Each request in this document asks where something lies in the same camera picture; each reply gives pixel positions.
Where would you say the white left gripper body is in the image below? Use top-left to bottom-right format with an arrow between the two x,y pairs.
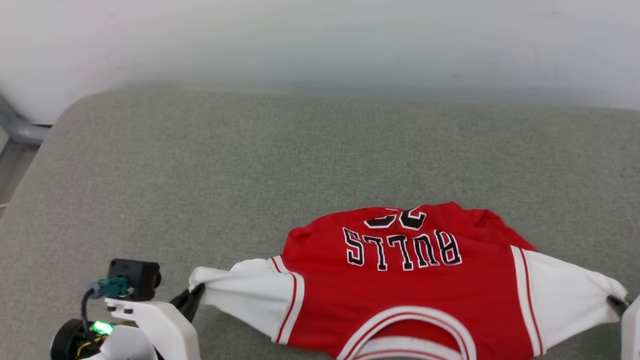
105,297 -> 202,360

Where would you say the red white Bulls jersey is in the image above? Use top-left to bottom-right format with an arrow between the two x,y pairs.
189,201 -> 628,360

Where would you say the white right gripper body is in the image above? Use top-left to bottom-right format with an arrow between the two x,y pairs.
620,295 -> 640,360

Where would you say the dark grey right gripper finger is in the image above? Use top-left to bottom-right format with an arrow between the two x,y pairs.
606,295 -> 629,319

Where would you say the grey metal pipe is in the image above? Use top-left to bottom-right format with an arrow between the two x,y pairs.
0,94 -> 52,147

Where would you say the grey fabric sofa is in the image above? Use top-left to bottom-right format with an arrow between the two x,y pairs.
0,82 -> 640,360

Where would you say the thin black cable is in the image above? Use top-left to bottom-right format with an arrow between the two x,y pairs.
81,281 -> 103,332

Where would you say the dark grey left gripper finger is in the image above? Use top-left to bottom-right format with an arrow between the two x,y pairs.
169,282 -> 206,323

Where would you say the teal cable connector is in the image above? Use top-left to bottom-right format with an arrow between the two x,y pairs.
97,277 -> 130,299

